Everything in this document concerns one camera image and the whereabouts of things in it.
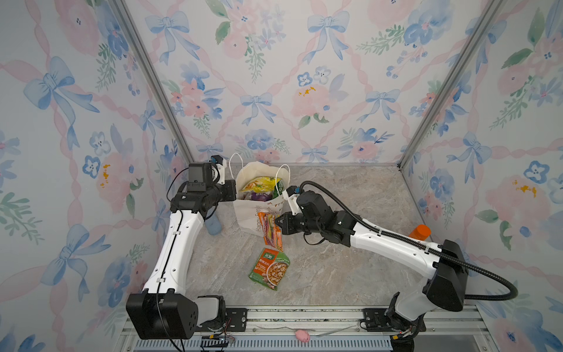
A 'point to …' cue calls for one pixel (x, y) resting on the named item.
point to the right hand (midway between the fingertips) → (275, 220)
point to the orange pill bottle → (421, 232)
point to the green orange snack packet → (270, 268)
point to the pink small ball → (302, 335)
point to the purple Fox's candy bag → (262, 196)
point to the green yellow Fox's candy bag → (280, 185)
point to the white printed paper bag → (246, 213)
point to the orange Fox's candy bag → (272, 232)
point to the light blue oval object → (212, 224)
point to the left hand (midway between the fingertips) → (235, 184)
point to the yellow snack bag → (260, 184)
